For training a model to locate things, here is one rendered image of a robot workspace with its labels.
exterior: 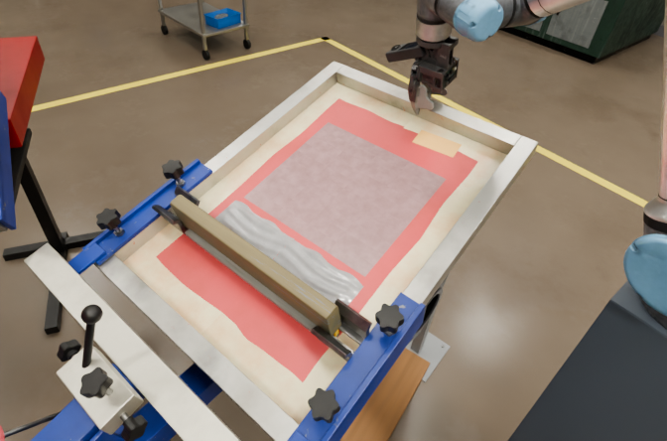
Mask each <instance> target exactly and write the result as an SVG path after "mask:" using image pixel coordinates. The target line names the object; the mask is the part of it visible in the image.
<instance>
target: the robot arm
mask: <svg viewBox="0 0 667 441"><path fill-rule="evenodd" d="M588 1H590V0H417V15H416V42H411V43H407V44H402V45H396V46H394V47H393V48H392V49H391V50H390V51H389V52H387V53H386V54H385V56H386V58H387V61H388V63H393V62H399V61H404V60H410V59H415V62H414V64H413V66H412V68H411V75H410V80H409V85H408V94H409V100H410V102H411V106H412V108H413V110H414V112H415V114H416V115H419V109H420V108H421V109H428V110H432V109H433V108H434V103H433V102H432V101H431V100H430V99H431V96H432V94H436V95H447V90H446V87H447V86H448V85H449V84H450V83H451V82H452V81H453V80H454V79H455V78H457V74H458V67H459V60H460V58H457V57H454V56H453V54H454V47H455V46H456V45H457V44H458V42H459V38H456V37H453V36H451V33H452V27H453V28H454V29H456V31H457V32H458V33H459V34H460V35H462V36H464V37H467V38H468V39H470V40H472V41H474V42H483V41H485V40H486V39H487V38H488V37H492V36H493V35H494V34H495V33H496V31H497V30H498V29H501V28H509V27H517V26H531V25H534V24H536V23H540V22H542V21H544V20H545V19H546V18H547V17H548V16H550V15H552V14H555V13H558V12H560V11H563V10H566V9H569V8H571V7H574V6H577V5H579V4H582V3H585V2H588ZM420 82H421V83H422V84H421V85H420ZM623 268H624V272H625V275H626V278H627V280H628V282H629V284H630V286H631V287H632V289H633V290H634V291H635V293H637V294H639V297H640V300H641V302H642V304H643V305H644V307H645V309H646V310H647V311H648V313H649V314H650V315H651V316H652V317H653V318H654V319H655V320H656V321H657V322H658V323H659V324H660V325H661V326H663V327H664V328H665V329H667V0H665V21H664V51H663V80H662V108H661V136H660V164H659V192H658V196H657V197H655V198H654V199H653V200H651V201H650V202H648V203H647V204H646V205H645V206H644V210H643V236H641V237H639V238H637V239H636V240H635V241H634V242H633V243H632V244H631V245H630V246H629V247H628V249H627V250H626V252H625V255H624V258H623Z"/></svg>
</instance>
